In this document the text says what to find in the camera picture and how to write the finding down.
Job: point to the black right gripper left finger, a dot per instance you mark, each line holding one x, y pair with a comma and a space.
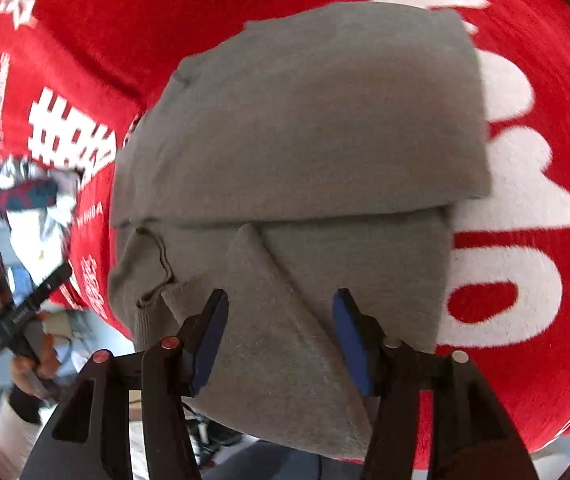
87, 436

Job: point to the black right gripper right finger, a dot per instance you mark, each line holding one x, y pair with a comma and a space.
472, 436

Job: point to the grey knit garment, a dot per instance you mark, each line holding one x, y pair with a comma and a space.
303, 155

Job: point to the person's left forearm white sleeve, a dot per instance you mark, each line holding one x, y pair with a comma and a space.
17, 435

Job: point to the person's left hand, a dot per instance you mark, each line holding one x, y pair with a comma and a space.
28, 375

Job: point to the patterned white blue red cloth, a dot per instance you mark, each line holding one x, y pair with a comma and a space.
38, 206

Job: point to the person's blue jeans legs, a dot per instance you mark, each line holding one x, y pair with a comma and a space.
268, 461

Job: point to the red blanket with white print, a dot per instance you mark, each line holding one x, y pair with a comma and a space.
77, 77

